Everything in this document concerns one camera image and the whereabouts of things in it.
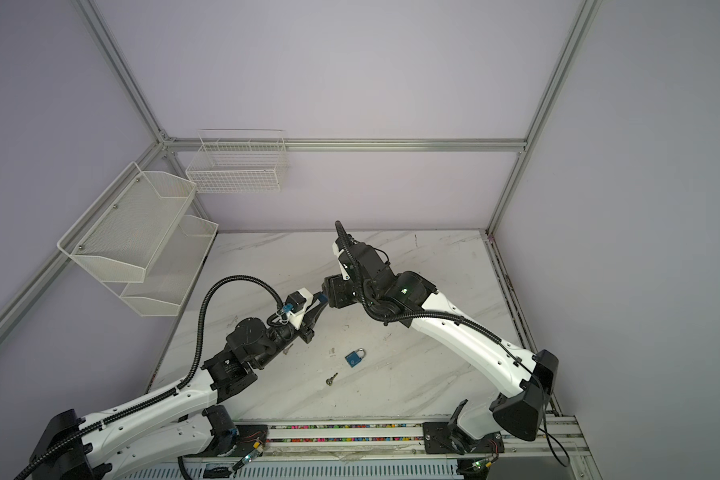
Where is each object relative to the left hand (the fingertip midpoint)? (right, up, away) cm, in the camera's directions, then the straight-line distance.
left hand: (321, 297), depth 71 cm
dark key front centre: (0, -26, +13) cm, 29 cm away
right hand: (+2, +3, -2) cm, 4 cm away
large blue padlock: (+7, -21, +17) cm, 27 cm away
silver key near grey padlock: (-6, -10, -8) cm, 15 cm away
